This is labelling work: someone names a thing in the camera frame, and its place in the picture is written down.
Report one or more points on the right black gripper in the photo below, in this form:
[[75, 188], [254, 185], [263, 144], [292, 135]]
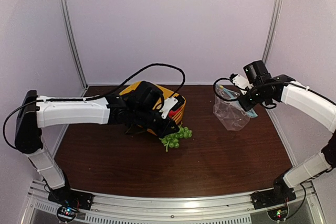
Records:
[[247, 106]]

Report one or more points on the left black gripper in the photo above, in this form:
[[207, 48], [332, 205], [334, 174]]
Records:
[[165, 130]]

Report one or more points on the green plastic grape bunch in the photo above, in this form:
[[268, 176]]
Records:
[[173, 140]]

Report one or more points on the clear zip top bag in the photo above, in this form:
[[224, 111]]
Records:
[[231, 115]]

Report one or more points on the bright red plastic apple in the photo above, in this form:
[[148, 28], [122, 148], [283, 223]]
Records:
[[173, 113]]

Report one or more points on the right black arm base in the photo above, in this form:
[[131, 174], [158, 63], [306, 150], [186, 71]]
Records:
[[279, 194]]

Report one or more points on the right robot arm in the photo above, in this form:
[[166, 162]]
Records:
[[305, 94]]

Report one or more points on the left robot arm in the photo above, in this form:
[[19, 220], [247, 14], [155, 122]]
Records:
[[38, 112]]

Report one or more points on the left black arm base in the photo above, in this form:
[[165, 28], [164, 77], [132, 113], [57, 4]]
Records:
[[68, 197]]

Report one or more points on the yellow plastic basket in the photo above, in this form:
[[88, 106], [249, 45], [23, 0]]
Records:
[[156, 108]]

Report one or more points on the right circuit board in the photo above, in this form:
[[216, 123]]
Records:
[[278, 214]]

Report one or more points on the circuit board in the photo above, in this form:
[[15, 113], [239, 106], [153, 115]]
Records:
[[66, 214], [278, 214]]

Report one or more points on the left circuit board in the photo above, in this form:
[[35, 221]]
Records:
[[66, 214]]

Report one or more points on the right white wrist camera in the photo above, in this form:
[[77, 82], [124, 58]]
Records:
[[239, 81]]

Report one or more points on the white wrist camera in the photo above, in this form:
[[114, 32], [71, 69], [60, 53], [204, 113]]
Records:
[[239, 81], [171, 104]]

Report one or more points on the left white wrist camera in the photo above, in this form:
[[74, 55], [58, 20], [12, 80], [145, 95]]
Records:
[[171, 104]]

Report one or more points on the right aluminium frame post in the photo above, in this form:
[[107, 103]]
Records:
[[276, 11]]

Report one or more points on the aluminium frame post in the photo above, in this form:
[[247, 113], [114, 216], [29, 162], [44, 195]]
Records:
[[72, 43], [276, 11]]

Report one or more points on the front aluminium rail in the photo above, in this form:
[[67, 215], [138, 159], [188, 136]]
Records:
[[232, 208]]

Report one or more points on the left aluminium frame post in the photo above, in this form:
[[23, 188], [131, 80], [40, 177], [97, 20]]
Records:
[[72, 43]]

